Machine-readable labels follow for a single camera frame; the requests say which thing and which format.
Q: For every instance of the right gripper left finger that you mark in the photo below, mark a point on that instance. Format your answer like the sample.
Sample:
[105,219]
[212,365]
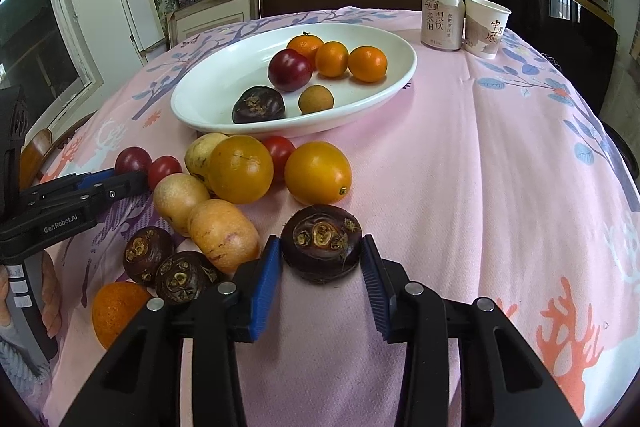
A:
[137,382]

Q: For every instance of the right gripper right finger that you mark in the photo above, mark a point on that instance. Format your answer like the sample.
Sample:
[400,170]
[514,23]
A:
[503,382]

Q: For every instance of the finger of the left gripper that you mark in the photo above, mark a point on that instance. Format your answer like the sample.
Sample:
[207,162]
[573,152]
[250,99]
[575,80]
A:
[107,192]
[67,184]

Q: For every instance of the large red plum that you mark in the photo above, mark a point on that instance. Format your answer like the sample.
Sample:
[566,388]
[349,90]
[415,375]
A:
[132,159]

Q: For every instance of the orange at table edge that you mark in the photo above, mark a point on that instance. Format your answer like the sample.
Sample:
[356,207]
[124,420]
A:
[114,306]

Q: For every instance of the pink printed tablecloth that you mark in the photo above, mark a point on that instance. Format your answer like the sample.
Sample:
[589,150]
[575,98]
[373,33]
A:
[481,178]

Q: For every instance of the pink drink can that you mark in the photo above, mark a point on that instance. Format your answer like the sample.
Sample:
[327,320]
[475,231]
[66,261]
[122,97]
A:
[442,24]

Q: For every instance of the pale striped pepino melon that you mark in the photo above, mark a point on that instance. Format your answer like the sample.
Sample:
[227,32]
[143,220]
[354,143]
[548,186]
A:
[224,235]

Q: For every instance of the small brown longan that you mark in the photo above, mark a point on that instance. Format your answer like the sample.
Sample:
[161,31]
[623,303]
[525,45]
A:
[315,99]

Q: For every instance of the dark red plum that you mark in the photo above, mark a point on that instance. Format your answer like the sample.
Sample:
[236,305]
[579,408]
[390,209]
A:
[289,70]

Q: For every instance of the orange with stem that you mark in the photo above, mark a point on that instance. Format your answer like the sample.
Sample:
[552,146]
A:
[307,45]

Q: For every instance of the wooden chair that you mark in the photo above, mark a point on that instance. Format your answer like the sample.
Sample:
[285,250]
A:
[41,148]

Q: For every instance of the left hand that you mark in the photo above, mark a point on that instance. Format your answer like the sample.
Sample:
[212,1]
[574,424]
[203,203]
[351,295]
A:
[51,297]

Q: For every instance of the white oval plate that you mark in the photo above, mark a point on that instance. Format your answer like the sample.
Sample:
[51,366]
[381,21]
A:
[204,97]

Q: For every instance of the right small orange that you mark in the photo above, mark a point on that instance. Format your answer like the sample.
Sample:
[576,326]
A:
[367,64]

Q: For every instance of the small red tomato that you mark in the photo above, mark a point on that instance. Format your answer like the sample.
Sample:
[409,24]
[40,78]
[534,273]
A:
[280,149]

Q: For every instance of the white paper cup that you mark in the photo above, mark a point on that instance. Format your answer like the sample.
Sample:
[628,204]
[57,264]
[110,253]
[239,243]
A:
[484,26]

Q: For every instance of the middle small orange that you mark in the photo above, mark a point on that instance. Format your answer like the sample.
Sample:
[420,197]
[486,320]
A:
[331,59]

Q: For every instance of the red cherry tomato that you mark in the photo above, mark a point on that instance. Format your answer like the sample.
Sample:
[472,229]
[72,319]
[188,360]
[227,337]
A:
[160,168]

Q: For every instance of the yellow passion fruit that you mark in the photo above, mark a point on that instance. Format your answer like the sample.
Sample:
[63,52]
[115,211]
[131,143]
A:
[198,153]

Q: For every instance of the small orange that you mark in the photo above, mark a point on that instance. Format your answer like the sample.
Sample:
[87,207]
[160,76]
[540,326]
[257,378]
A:
[367,64]
[331,59]

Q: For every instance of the yellow orange persimmon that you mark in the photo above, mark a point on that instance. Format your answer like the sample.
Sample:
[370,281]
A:
[240,170]

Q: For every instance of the pale yellow round fruit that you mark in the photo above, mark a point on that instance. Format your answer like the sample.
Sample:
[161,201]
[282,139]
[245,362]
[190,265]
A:
[174,198]

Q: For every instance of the orange persimmon with calyx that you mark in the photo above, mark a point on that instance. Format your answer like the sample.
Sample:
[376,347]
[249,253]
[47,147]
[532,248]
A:
[318,173]

